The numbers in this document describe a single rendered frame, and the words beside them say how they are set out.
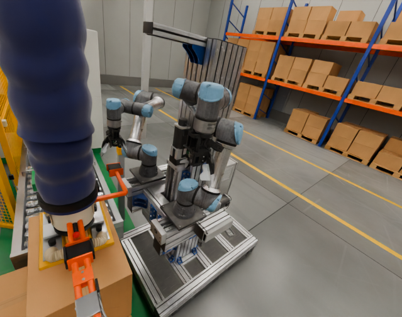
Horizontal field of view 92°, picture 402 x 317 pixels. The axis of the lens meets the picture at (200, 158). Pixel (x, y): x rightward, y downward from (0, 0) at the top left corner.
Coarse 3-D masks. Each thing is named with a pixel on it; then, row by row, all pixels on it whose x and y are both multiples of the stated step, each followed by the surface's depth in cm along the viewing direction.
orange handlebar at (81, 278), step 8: (120, 176) 121; (120, 184) 115; (120, 192) 108; (96, 200) 101; (80, 224) 86; (72, 232) 82; (80, 232) 83; (72, 240) 79; (72, 264) 71; (88, 264) 72; (72, 272) 69; (80, 272) 69; (88, 272) 69; (72, 280) 66; (80, 280) 67; (88, 280) 67; (80, 288) 65; (88, 288) 66; (80, 296) 63
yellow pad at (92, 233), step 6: (96, 204) 113; (102, 204) 115; (96, 210) 108; (102, 210) 111; (90, 228) 99; (96, 228) 97; (102, 228) 100; (108, 228) 101; (90, 234) 96; (96, 234) 96; (108, 234) 97; (108, 240) 95; (102, 246) 92; (108, 246) 94
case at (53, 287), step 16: (32, 224) 109; (112, 224) 119; (32, 240) 101; (32, 256) 94; (96, 256) 100; (112, 256) 102; (32, 272) 88; (48, 272) 90; (64, 272) 91; (96, 272) 93; (112, 272) 94; (128, 272) 96; (32, 288) 83; (48, 288) 84; (64, 288) 85; (112, 288) 92; (128, 288) 100; (32, 304) 78; (48, 304) 79; (64, 304) 80; (112, 304) 98; (128, 304) 108
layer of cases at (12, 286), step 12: (0, 276) 119; (12, 276) 120; (24, 276) 121; (0, 288) 114; (12, 288) 115; (24, 288) 116; (0, 300) 109; (12, 300) 110; (24, 300) 111; (0, 312) 105; (12, 312) 105; (24, 312) 106
